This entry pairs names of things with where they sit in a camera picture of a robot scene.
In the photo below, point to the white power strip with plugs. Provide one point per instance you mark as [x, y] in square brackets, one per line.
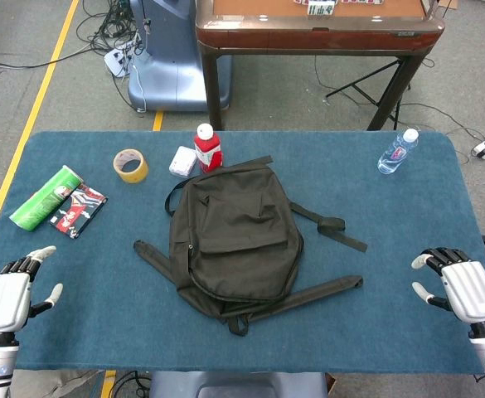
[115, 62]

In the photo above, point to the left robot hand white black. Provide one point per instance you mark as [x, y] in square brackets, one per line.
[6, 302]

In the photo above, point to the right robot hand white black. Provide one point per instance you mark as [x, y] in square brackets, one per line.
[470, 290]

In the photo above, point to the black backpack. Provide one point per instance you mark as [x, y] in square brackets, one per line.
[234, 232]

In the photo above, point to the small white plastic box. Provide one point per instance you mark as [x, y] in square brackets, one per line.
[182, 161]

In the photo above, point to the red-print mahjong tile row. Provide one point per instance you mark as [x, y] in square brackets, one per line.
[362, 2]

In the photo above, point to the green-print mahjong tiles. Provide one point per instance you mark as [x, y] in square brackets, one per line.
[321, 8]

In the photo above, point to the blue grey machine base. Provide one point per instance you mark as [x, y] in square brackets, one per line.
[167, 62]

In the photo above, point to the black red snack package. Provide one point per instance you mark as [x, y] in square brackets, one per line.
[78, 211]

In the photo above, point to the green chips can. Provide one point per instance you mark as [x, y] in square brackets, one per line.
[43, 199]

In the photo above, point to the blue table cloth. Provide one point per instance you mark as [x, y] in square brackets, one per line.
[350, 269]

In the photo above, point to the brown mahjong table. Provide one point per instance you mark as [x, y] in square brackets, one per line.
[308, 37]

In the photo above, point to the red juice bottle white cap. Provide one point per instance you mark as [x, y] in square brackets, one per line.
[207, 153]

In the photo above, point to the clear water bottle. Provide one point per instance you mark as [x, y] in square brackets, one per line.
[393, 155]

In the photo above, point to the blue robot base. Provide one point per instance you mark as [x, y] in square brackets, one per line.
[238, 385]

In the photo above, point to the yellow tape roll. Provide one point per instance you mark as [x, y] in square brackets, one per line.
[136, 174]

